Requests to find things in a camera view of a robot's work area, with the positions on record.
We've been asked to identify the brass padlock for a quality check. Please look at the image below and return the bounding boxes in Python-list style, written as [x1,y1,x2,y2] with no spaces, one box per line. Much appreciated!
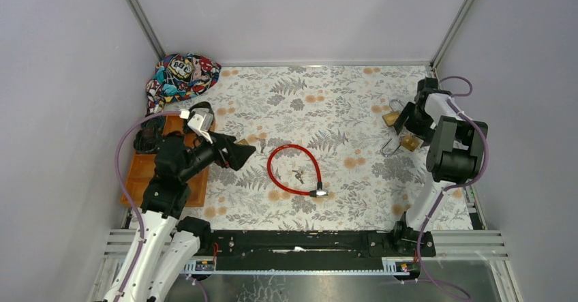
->
[237,139,250,146]
[380,135,422,158]
[382,98,404,127]

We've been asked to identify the silver keys of cable lock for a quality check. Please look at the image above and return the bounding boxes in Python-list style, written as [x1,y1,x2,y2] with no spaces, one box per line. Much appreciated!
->
[292,170,304,184]

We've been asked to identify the red cable lock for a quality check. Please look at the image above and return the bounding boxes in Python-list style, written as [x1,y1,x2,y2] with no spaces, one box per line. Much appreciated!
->
[266,144,329,199]

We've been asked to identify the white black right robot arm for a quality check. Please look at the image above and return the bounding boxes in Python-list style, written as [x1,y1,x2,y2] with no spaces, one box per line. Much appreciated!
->
[383,77,488,256]

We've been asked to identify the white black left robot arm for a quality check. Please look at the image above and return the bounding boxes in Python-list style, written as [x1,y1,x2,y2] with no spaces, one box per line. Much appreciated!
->
[104,102,420,301]

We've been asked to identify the orange wooden compartment tray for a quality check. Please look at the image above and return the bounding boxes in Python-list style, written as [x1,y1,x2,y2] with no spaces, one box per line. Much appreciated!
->
[125,115,209,208]

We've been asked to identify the colourful comic print cloth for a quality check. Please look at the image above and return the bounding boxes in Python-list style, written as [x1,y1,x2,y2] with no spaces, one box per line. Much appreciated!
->
[145,53,222,115]

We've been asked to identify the floral patterned table mat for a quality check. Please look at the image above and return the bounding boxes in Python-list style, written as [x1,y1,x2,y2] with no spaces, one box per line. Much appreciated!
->
[128,65,474,232]

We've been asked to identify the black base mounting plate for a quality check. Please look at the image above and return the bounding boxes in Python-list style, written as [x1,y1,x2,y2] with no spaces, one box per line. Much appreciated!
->
[184,230,436,274]

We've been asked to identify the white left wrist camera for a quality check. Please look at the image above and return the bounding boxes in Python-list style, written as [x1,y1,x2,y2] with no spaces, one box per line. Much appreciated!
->
[179,108,215,144]

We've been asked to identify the dark floral rolled strap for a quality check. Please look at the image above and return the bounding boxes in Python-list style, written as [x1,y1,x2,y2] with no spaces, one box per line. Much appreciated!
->
[187,101,215,120]

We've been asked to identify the aluminium frame rail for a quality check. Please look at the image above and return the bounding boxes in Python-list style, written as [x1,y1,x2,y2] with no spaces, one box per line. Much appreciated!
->
[125,0,166,60]

